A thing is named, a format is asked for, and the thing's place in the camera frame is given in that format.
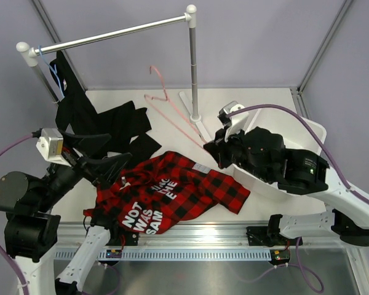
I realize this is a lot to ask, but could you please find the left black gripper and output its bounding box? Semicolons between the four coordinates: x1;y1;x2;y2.
36;128;132;211

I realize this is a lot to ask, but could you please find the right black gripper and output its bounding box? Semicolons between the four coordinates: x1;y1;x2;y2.
205;122;271;183

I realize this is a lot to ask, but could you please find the red black plaid shirt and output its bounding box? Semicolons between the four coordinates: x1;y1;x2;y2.
83;151;250;235

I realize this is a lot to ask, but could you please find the pink clothes hanger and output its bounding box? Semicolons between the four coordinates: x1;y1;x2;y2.
144;65;206;149

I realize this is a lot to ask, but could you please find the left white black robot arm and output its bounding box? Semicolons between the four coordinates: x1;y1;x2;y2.
0;128;131;294

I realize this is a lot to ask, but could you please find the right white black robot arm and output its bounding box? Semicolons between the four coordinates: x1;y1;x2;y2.
204;127;369;247

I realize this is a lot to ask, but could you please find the blue clothes hanger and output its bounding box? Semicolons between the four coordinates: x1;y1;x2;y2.
40;54;68;105

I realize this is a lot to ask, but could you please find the white plastic basket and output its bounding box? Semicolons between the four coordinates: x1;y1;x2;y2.
233;108;322;202

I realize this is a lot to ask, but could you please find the silver white clothes rack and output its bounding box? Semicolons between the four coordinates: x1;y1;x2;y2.
15;4;212;142

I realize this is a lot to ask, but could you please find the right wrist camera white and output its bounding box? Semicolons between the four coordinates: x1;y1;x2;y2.
218;101;249;142

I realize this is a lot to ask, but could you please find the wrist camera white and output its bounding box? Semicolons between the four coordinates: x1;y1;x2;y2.
33;128;71;167
218;101;249;142

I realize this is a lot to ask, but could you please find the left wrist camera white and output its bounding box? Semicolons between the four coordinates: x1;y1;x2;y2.
33;128;71;167

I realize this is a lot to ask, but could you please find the aluminium mounting rail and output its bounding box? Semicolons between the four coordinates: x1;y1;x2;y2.
57;222;354;249

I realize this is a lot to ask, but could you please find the slotted cable duct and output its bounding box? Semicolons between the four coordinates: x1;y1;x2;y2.
54;248;273;262

